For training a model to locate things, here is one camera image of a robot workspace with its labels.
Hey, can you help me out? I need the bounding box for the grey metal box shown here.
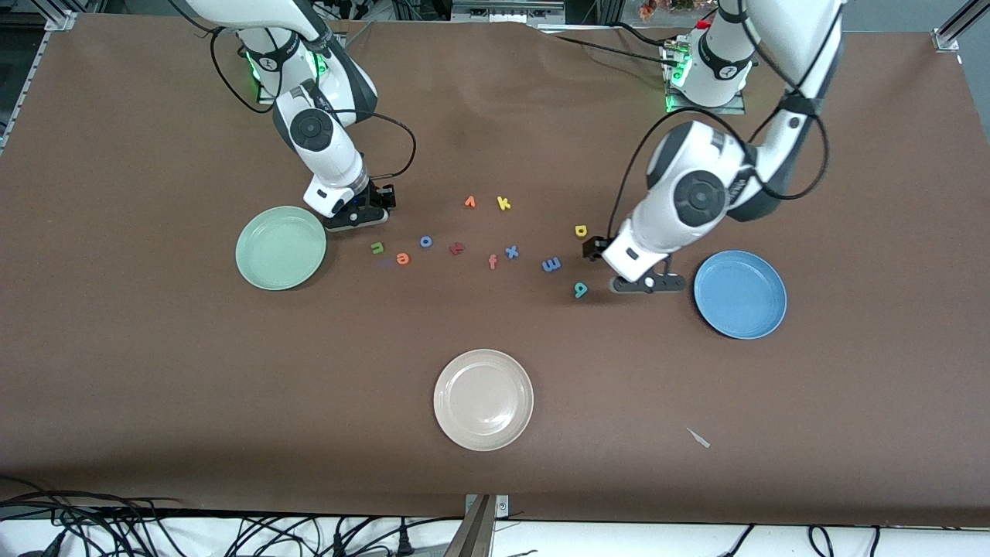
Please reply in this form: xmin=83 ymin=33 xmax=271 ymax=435
xmin=451 ymin=0 xmax=565 ymax=24

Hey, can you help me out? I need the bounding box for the green plate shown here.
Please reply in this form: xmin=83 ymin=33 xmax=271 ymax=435
xmin=235 ymin=205 xmax=328 ymax=292

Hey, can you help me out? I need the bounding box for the orange flower bunch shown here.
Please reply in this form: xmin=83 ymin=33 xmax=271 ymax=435
xmin=638 ymin=0 xmax=716 ymax=20

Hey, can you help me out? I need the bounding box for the blue plate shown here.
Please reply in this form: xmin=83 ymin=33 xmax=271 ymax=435
xmin=693 ymin=249 xmax=788 ymax=340

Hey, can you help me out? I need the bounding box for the aluminium frame profile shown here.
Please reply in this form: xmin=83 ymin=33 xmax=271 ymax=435
xmin=932 ymin=0 xmax=990 ymax=53
xmin=0 ymin=0 xmax=78 ymax=155

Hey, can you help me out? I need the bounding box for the brown table cover sheet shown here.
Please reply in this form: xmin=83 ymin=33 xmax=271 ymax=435
xmin=0 ymin=14 xmax=990 ymax=528

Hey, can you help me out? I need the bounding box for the grey metal bar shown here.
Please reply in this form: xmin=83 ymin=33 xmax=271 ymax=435
xmin=443 ymin=495 xmax=496 ymax=557

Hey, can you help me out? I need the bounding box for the black cable with plug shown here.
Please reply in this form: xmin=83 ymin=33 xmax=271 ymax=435
xmin=329 ymin=517 xmax=372 ymax=557
xmin=391 ymin=517 xmax=434 ymax=556

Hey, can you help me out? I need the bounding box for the thin black table cable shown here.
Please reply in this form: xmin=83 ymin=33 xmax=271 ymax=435
xmin=611 ymin=22 xmax=675 ymax=52
xmin=551 ymin=32 xmax=680 ymax=69

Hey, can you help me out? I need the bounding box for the metal table edge bracket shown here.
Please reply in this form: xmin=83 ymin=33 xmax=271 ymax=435
xmin=464 ymin=494 xmax=510 ymax=518

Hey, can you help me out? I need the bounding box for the beige plate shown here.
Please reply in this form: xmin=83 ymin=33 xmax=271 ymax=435
xmin=433 ymin=349 xmax=535 ymax=452

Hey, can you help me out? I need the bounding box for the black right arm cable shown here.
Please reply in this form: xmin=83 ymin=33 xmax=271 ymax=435
xmin=166 ymin=0 xmax=417 ymax=183

